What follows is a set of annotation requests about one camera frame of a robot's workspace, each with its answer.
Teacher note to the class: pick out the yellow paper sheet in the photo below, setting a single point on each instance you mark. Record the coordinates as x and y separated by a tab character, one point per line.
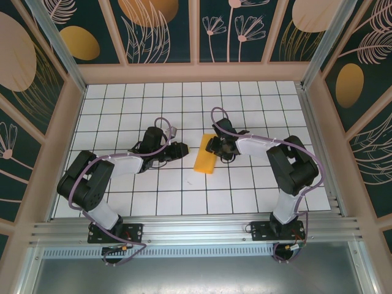
203	162

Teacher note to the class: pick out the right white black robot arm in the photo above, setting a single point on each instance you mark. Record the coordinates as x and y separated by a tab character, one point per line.
254	147

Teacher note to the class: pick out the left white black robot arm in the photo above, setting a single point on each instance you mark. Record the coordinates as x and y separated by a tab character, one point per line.
125	163

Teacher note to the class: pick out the grey metal sheet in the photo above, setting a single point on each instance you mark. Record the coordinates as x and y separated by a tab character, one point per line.
196	277

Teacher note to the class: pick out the long aluminium base rail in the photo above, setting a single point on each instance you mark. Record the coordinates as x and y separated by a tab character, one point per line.
196	230

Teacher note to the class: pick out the wide aluminium side rail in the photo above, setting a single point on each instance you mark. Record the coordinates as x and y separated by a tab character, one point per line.
315	122

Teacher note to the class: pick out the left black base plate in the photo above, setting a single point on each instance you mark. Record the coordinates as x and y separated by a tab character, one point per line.
134	233

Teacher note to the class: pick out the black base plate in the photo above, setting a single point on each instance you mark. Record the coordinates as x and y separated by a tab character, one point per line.
134	233
260	234

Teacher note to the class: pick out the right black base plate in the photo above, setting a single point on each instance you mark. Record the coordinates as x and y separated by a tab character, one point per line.
260	234

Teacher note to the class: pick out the aluminium frame post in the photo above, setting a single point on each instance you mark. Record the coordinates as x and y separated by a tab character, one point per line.
58	46
333	43

